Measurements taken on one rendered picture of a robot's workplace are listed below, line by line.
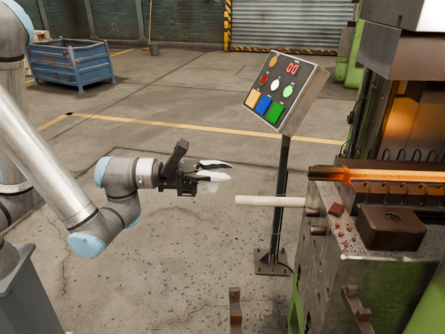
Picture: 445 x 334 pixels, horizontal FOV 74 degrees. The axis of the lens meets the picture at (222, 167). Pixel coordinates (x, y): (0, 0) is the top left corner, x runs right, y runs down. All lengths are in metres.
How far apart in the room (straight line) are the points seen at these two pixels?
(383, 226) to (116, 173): 0.67
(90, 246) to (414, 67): 0.83
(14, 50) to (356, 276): 1.01
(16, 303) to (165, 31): 8.78
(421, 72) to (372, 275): 0.45
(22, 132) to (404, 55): 0.83
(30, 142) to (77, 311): 1.21
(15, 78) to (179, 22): 8.49
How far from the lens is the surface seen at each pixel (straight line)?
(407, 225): 0.78
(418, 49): 0.72
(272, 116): 1.22
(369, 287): 0.84
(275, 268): 1.89
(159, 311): 1.74
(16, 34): 0.96
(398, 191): 0.87
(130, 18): 10.04
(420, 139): 1.13
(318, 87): 1.22
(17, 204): 1.25
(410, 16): 0.68
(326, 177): 0.86
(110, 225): 0.87
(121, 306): 1.81
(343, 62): 5.86
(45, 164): 0.82
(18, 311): 1.37
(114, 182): 0.87
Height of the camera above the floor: 1.42
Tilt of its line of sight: 30 degrees down
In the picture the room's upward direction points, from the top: straight up
